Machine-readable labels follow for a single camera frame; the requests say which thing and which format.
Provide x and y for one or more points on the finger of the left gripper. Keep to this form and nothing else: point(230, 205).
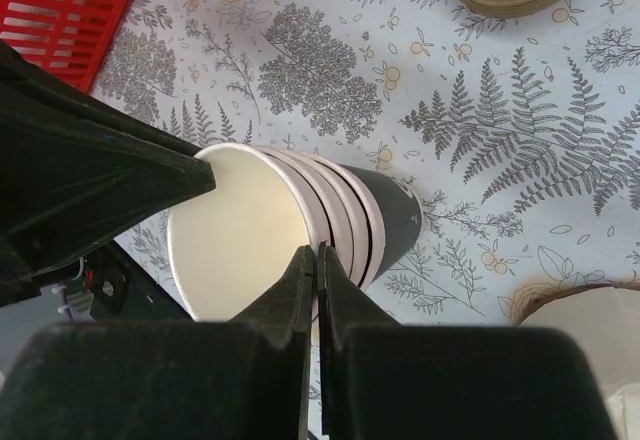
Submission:
point(75, 172)

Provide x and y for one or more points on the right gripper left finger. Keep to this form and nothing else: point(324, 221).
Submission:
point(247, 378)

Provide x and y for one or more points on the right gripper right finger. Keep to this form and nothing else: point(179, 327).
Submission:
point(384, 380)

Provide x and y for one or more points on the stack of paper cups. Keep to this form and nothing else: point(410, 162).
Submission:
point(231, 244)

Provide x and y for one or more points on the red plastic basket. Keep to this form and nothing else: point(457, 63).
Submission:
point(67, 38)

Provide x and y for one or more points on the napkin filled paper tub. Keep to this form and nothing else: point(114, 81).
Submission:
point(604, 322)

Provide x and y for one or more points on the floral table mat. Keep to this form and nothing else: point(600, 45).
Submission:
point(519, 136)

